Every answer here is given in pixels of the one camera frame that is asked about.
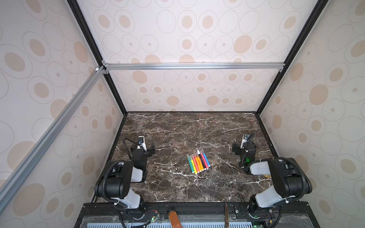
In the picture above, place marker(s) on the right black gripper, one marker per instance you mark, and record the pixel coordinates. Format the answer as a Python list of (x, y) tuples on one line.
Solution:
[(241, 148)]

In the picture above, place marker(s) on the blue marker pen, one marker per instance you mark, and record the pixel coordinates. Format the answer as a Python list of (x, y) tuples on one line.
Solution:
[(205, 158)]

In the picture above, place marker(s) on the pink marker pen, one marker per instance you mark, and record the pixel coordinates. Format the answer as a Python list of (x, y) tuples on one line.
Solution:
[(204, 162)]

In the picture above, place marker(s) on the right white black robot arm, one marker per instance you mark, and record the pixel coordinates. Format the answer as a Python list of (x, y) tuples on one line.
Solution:
[(289, 182)]

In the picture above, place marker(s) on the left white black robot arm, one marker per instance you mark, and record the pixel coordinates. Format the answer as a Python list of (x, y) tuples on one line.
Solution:
[(114, 183)]

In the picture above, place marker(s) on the orange marker pen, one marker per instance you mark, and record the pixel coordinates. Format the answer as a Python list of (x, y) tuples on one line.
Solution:
[(198, 162)]

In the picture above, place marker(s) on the green marker pen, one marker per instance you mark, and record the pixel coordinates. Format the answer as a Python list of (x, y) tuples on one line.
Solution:
[(190, 163)]

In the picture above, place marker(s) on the red marker pen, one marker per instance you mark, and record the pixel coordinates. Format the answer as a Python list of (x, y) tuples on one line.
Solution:
[(195, 163)]

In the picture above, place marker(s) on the yellow marker pen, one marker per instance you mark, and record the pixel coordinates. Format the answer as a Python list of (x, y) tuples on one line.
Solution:
[(193, 165)]

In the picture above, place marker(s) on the brown wooden stick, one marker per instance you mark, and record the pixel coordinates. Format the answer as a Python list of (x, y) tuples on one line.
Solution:
[(226, 215)]

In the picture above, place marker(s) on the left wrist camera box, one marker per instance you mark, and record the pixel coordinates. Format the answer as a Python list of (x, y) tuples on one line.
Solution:
[(141, 143)]

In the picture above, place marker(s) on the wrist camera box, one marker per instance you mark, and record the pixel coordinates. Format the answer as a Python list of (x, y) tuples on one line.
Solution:
[(245, 138), (141, 143)]

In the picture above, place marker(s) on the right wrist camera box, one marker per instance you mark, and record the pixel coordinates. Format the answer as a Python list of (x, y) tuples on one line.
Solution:
[(245, 138)]

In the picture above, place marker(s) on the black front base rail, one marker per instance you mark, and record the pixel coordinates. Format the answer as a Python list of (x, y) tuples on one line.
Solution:
[(198, 215)]

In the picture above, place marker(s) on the orange brown tool handle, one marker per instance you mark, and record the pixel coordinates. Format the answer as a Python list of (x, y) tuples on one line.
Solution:
[(174, 220)]

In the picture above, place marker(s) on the horizontal aluminium frame bar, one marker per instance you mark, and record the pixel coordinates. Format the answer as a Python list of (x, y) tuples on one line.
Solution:
[(196, 66)]

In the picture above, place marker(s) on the left diagonal aluminium frame bar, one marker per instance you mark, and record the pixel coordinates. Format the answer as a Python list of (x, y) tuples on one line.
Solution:
[(28, 164)]

